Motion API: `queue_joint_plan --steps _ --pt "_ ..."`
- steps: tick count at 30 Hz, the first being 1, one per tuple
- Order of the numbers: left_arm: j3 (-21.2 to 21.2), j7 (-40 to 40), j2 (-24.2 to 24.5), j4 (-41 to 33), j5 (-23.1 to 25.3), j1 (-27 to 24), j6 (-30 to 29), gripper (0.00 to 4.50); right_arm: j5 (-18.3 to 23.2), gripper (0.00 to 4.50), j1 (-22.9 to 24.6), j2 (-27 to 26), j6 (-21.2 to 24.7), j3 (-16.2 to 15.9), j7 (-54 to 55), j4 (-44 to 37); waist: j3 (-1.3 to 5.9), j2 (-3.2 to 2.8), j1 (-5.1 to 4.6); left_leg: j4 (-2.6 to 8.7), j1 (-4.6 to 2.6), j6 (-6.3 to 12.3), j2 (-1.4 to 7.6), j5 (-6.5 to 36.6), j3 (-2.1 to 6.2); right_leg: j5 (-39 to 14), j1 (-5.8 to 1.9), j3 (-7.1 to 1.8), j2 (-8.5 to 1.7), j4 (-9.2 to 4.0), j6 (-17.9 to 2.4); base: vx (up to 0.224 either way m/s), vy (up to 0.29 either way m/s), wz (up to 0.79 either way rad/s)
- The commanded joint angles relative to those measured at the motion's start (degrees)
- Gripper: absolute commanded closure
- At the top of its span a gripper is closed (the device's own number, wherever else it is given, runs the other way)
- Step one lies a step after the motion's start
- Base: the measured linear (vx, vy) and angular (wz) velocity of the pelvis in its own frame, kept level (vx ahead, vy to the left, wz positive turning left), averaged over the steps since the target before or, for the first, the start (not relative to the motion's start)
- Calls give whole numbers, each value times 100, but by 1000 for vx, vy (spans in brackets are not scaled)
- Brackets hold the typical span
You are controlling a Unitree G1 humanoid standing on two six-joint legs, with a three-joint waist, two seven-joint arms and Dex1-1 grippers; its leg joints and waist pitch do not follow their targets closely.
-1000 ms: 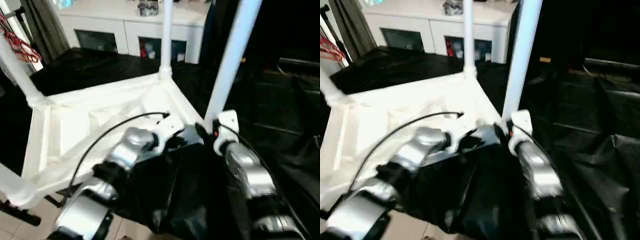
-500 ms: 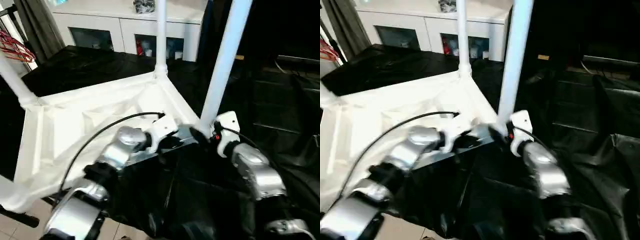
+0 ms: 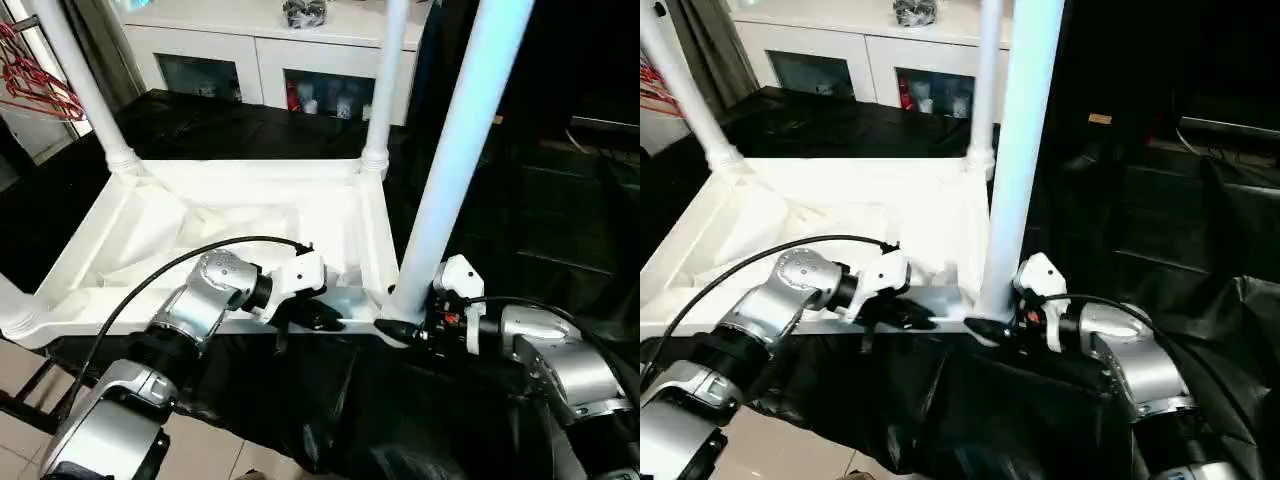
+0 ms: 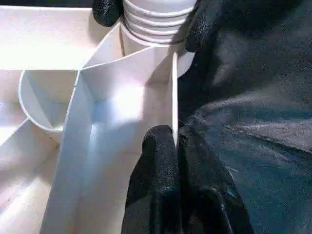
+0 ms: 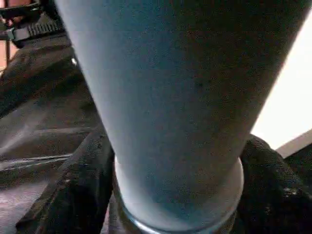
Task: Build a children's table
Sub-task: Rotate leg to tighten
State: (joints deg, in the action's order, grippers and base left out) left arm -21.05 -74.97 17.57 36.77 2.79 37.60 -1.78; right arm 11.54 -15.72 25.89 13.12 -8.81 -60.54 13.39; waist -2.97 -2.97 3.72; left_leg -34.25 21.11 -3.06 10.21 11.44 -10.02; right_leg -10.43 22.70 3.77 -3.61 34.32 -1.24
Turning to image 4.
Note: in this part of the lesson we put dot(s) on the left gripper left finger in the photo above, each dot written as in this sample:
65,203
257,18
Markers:
156,175

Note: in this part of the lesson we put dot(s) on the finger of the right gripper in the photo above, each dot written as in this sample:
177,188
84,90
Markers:
202,24
106,12

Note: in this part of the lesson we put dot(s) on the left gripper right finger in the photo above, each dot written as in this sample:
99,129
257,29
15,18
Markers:
209,192

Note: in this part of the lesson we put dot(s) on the white plastic table leg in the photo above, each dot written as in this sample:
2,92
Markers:
156,22

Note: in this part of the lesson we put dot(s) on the white plastic table top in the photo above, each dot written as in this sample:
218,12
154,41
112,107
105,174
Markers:
36,36

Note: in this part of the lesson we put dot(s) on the black mat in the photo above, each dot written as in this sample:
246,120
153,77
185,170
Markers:
256,97

